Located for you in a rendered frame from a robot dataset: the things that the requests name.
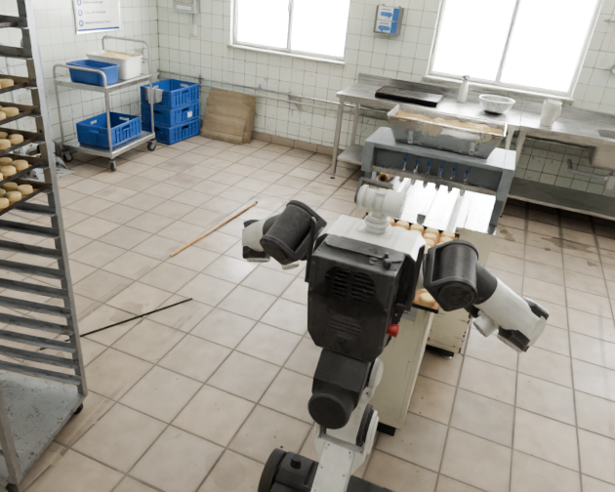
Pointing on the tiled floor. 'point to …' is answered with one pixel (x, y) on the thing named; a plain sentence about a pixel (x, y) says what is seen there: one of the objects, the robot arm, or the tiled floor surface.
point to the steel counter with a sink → (608, 140)
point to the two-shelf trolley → (106, 110)
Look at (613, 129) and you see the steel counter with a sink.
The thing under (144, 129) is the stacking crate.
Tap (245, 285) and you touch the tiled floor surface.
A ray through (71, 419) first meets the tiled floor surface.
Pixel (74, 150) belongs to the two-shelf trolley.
